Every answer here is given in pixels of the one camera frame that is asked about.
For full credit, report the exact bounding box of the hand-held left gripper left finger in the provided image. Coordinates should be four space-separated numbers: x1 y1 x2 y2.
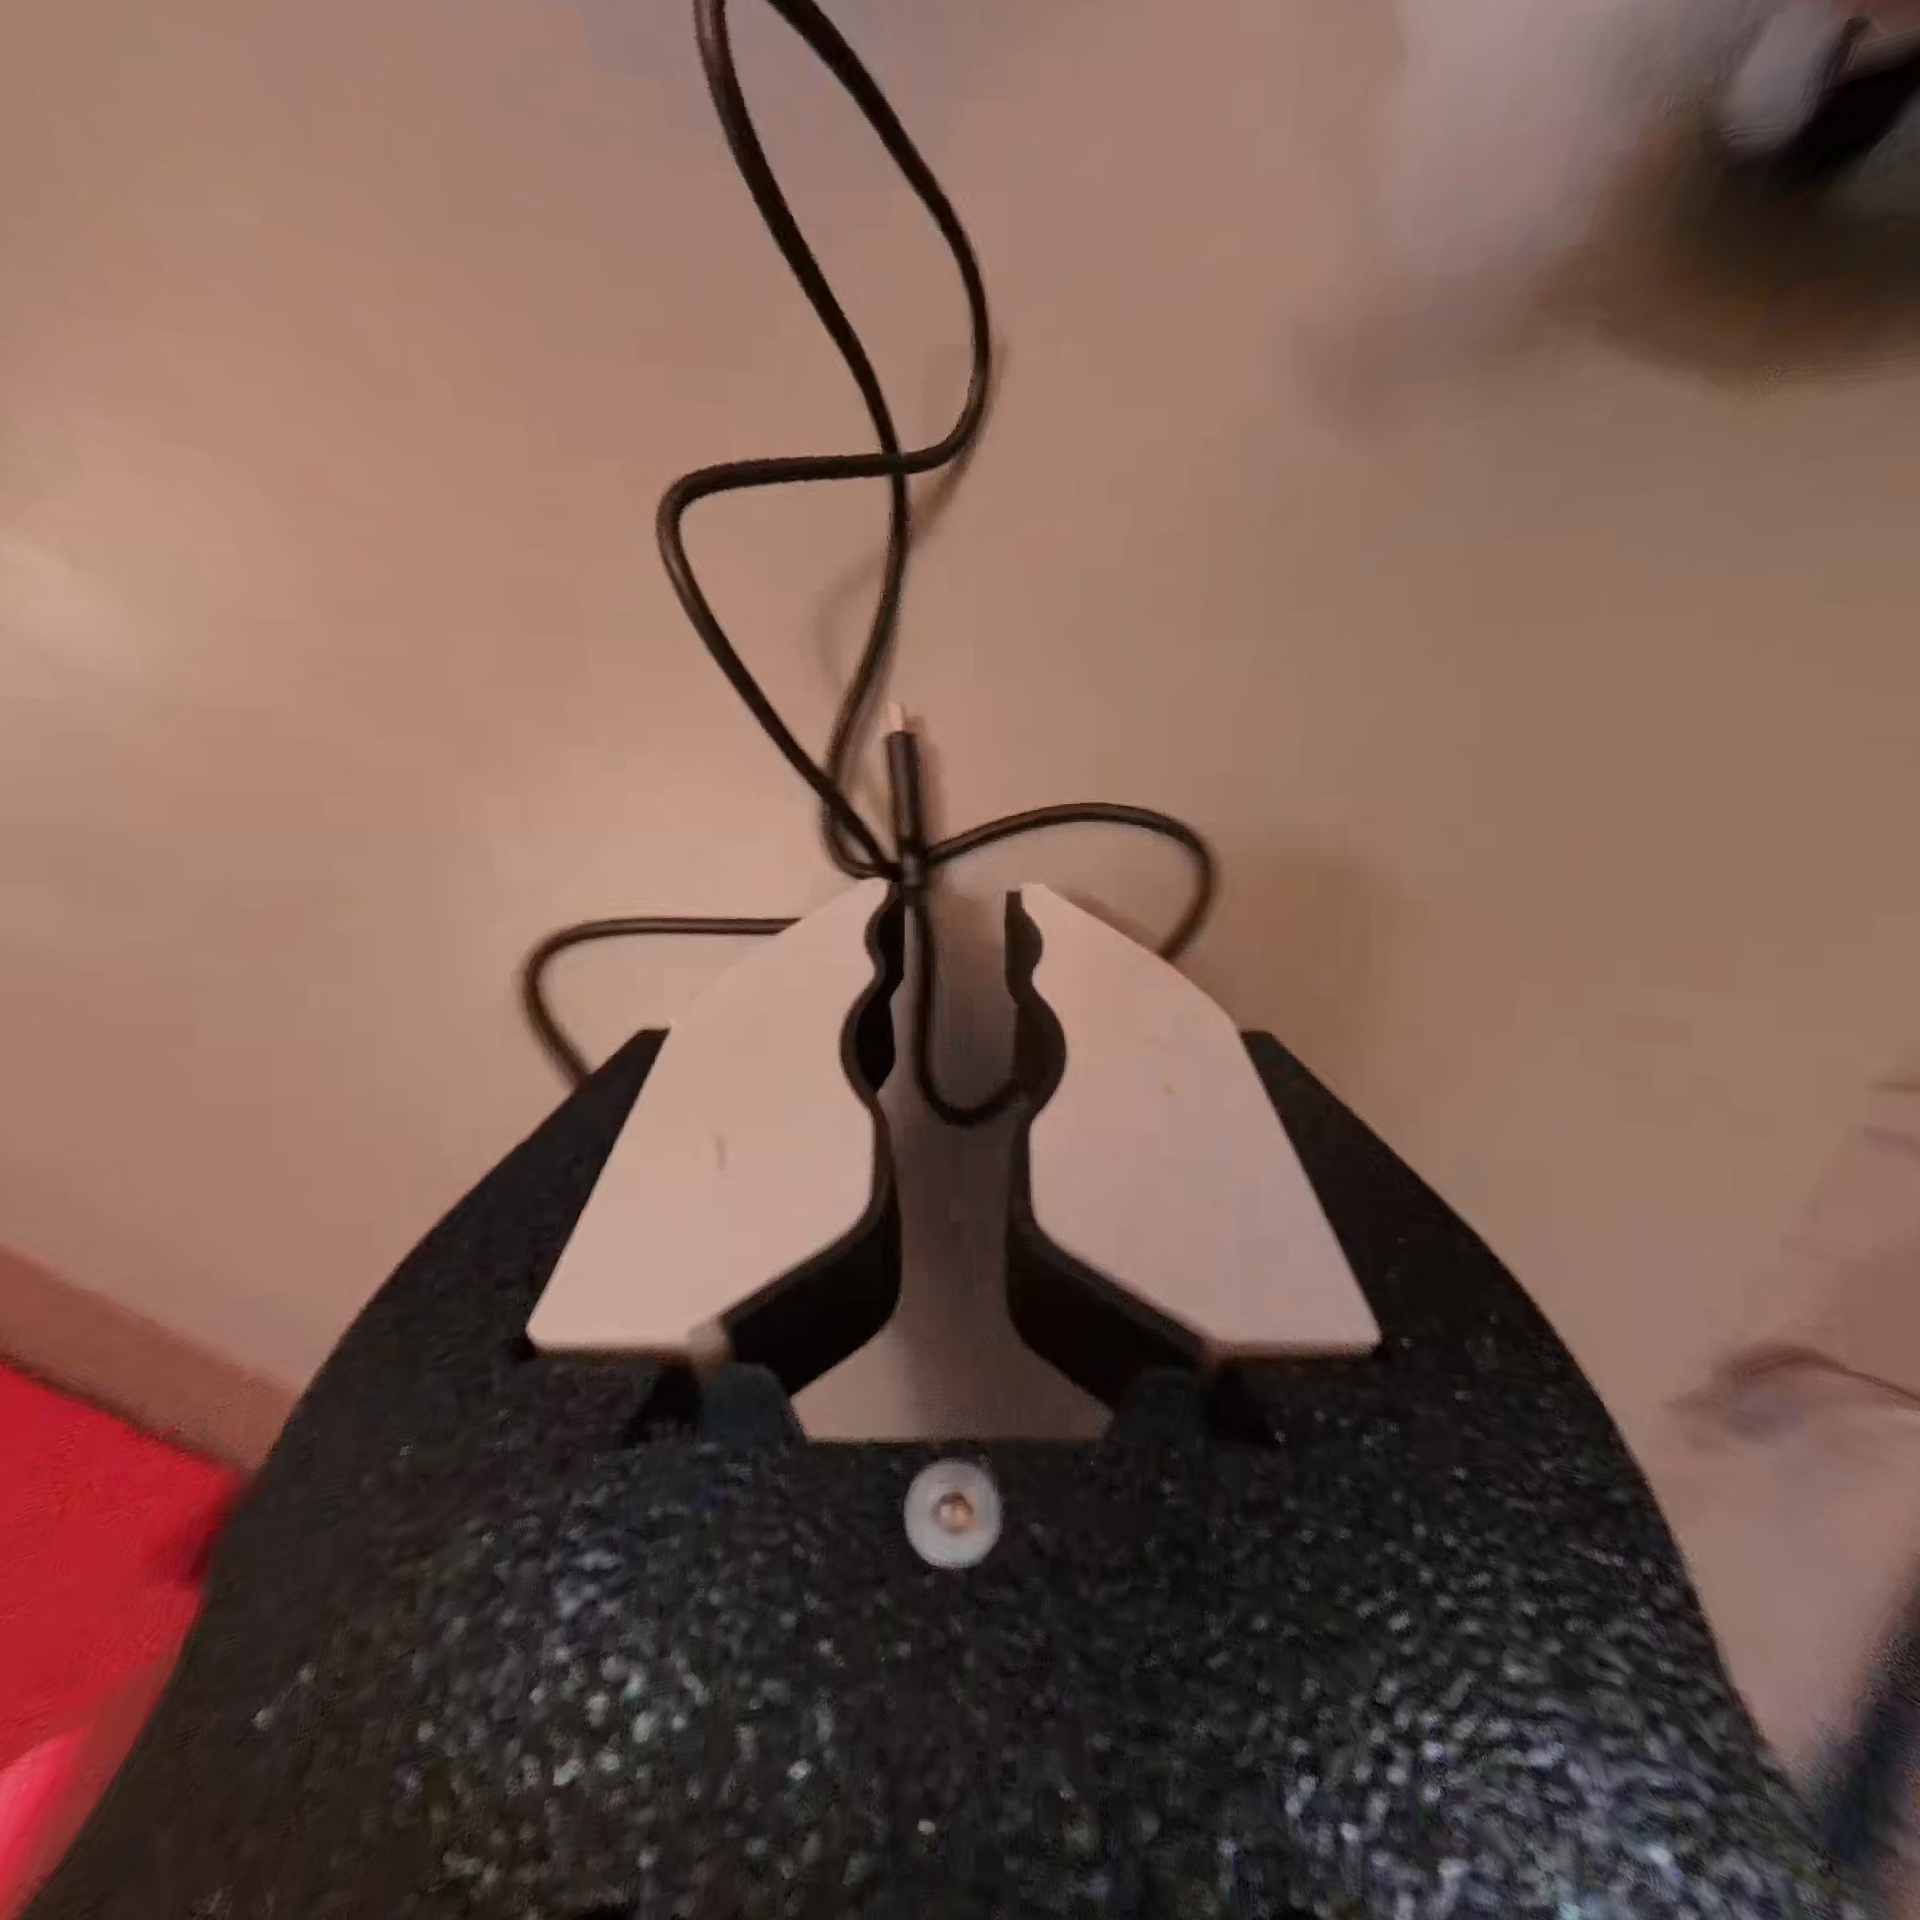
525 877 909 1390

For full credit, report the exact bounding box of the black cable with orange plugs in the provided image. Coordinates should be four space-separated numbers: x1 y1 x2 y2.
522 0 1216 1131

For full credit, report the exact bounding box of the red plastic bin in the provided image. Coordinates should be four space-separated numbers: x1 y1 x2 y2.
0 1358 248 1920

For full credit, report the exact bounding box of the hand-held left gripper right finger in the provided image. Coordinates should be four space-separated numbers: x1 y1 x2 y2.
1002 887 1382 1404

